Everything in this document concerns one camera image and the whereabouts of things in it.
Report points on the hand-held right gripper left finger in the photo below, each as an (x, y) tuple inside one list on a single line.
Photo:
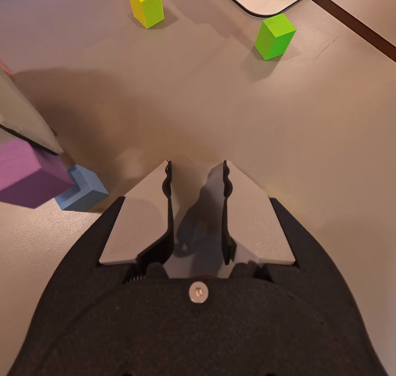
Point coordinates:
[(139, 224)]

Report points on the purple foam cube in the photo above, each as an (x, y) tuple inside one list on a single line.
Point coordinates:
[(27, 178)]

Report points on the green foam cube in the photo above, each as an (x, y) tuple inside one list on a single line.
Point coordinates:
[(275, 37)]

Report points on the yellow foam cube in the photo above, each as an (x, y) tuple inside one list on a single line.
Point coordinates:
[(145, 3)]

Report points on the light blue foam cube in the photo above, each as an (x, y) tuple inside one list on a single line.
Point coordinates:
[(89, 187)]

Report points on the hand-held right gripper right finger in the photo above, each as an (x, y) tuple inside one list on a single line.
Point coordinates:
[(258, 227)]

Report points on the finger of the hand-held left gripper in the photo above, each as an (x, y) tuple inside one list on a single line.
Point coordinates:
[(21, 116)]

